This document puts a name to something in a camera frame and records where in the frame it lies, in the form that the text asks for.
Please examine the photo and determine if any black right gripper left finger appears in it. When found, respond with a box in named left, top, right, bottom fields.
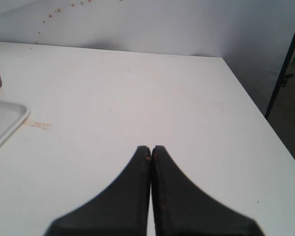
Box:
left=45, top=146, right=151, bottom=236

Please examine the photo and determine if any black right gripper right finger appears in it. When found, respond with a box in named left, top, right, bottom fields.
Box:
left=151, top=146, right=264, bottom=236

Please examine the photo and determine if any white rectangular plastic tray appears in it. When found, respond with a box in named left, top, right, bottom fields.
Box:
left=0, top=99, right=30, bottom=147

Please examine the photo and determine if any black metal frame pole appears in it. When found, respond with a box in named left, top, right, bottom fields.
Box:
left=264, top=32, right=295, bottom=120

